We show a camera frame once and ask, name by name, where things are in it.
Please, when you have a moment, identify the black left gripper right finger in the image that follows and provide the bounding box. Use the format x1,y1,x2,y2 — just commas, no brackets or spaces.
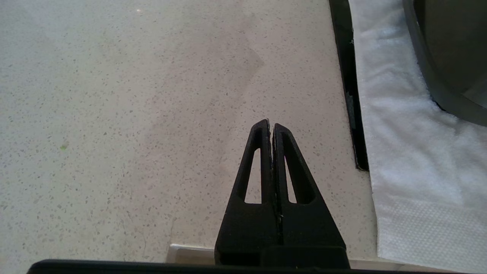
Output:
272,123,350,269

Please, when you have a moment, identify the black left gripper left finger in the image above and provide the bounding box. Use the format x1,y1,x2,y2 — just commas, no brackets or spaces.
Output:
214,119,283,266

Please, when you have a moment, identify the black Midea rice cooker base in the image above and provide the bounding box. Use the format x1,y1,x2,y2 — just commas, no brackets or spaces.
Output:
403,0,487,127

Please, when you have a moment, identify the white terry towel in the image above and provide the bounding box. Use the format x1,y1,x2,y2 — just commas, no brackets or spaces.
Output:
348,0,487,274

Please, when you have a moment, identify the long black flat strip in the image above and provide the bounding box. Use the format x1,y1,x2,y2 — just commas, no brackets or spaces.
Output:
329,0,369,171

